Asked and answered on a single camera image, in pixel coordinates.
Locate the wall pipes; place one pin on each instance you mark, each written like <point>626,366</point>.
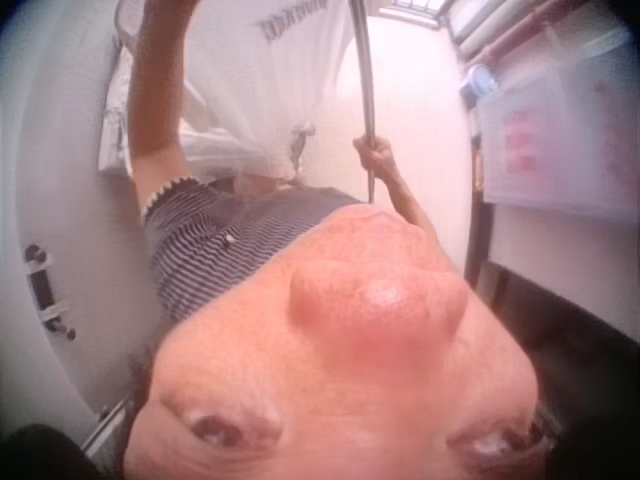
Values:
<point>505,30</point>

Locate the clear plastic storage box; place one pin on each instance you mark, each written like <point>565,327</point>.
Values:
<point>555,145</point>

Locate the white printed hanging garment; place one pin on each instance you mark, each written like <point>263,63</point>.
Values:
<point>270,90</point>

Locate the white door with black hinge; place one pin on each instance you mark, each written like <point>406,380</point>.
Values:
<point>55,200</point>

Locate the long metal pole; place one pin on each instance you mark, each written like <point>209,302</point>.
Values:
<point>365,80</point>

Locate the dark cabinet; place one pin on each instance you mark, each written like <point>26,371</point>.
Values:
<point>555,300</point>

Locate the patterned pale cloth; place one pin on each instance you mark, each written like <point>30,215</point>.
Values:
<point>114,125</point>

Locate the blue lidded round container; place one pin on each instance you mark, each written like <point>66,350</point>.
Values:
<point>481,80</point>

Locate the person's right hand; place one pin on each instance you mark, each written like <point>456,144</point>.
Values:
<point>378,159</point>

